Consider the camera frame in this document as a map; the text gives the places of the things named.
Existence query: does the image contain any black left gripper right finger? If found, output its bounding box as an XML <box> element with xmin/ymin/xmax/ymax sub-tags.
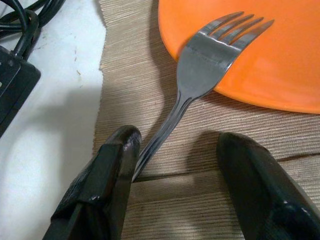
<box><xmin>216</xmin><ymin>131</ymin><xmax>320</xmax><ymax>240</ymax></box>

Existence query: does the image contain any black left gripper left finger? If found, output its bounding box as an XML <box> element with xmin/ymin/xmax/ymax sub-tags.
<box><xmin>41</xmin><ymin>124</ymin><xmax>143</xmax><ymax>240</ymax></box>

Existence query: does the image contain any orange plastic plate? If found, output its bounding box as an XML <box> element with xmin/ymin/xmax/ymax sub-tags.
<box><xmin>157</xmin><ymin>0</ymin><xmax>320</xmax><ymax>115</ymax></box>

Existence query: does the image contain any silver metal fork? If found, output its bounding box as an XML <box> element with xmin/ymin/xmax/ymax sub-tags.
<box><xmin>131</xmin><ymin>11</ymin><xmax>276</xmax><ymax>182</ymax></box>

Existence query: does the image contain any beige woven cloth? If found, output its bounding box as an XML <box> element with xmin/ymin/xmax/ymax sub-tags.
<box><xmin>92</xmin><ymin>0</ymin><xmax>320</xmax><ymax>240</ymax></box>

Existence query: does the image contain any black power strip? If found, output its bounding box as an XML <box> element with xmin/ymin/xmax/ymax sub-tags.
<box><xmin>0</xmin><ymin>44</ymin><xmax>42</xmax><ymax>138</ymax></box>

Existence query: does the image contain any black power cable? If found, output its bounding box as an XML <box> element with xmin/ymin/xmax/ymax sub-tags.
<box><xmin>0</xmin><ymin>0</ymin><xmax>66</xmax><ymax>60</ymax></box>

